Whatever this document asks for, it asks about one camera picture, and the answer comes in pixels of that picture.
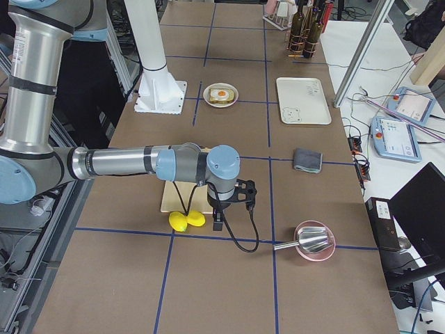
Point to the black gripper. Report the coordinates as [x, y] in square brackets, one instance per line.
[218, 206]

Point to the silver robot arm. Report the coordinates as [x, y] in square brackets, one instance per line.
[30, 166]

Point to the cream bear tray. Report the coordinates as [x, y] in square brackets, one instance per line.
[302, 101]

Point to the yellow lemon right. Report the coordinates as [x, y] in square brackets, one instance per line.
[195, 218]

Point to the yellow lemon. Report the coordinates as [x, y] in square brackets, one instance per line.
[178, 221]
[195, 218]

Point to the yellow lemon left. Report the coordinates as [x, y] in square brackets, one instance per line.
[178, 221]

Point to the metal scoop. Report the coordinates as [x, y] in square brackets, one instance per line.
[310, 240]

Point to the pink bowl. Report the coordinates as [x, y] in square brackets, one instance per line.
[324, 254]

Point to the grey folded cloth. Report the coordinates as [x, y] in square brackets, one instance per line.
[307, 160]

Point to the bread slice with egg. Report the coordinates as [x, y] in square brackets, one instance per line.
[230, 98]

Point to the orange black adapter box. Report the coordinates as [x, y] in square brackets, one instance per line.
[355, 144]

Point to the black computer box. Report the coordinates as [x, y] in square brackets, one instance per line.
[382, 224]

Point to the near blue teach pendant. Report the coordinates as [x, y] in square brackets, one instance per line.
[395, 139]

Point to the blue teach pendant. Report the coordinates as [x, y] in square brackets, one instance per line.
[395, 139]
[412, 104]

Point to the green wine bottle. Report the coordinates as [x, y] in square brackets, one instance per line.
[314, 34]
[296, 33]

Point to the black monitor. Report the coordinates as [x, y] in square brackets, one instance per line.
[419, 210]

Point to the white cup rack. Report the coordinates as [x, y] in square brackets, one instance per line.
[279, 13]

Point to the far blue teach pendant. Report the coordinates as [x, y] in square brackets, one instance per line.
[412, 104]

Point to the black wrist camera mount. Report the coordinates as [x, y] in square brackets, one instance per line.
[245, 192]

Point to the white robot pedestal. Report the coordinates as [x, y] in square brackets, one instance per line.
[158, 91]

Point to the copper wire bottle rack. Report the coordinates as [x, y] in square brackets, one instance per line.
[303, 42]

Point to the aluminium frame post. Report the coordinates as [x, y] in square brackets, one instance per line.
[381, 11]

